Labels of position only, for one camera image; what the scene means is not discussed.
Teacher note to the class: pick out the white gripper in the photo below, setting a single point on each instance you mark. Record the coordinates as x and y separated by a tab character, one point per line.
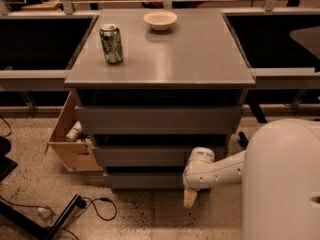
192	183

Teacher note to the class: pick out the grey bottom drawer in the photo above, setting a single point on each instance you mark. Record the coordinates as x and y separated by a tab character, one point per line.
144	180

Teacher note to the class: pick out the grey drawer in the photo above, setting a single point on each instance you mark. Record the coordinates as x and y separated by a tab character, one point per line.
159	120
141	156
144	180

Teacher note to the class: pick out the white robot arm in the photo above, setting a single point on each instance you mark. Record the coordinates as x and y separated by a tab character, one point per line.
280	176

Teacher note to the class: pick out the grey middle drawer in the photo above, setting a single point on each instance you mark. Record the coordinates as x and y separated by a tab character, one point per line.
141	156

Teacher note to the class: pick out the grey drawer cabinet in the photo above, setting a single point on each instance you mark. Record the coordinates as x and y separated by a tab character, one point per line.
147	98

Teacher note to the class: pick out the grey top drawer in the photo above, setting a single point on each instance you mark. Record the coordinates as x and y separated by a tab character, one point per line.
159	120

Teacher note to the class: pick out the black stand base right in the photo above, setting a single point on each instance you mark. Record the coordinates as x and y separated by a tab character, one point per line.
243	140

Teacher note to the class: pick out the cardboard box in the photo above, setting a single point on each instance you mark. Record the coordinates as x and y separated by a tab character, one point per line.
75	155

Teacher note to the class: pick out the white bottle in box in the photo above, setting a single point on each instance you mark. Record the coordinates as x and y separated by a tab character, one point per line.
74	132

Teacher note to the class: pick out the white ceramic bowl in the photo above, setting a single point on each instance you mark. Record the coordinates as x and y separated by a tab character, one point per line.
160	20

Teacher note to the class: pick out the green soda can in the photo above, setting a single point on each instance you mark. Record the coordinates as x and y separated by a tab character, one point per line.
111	43

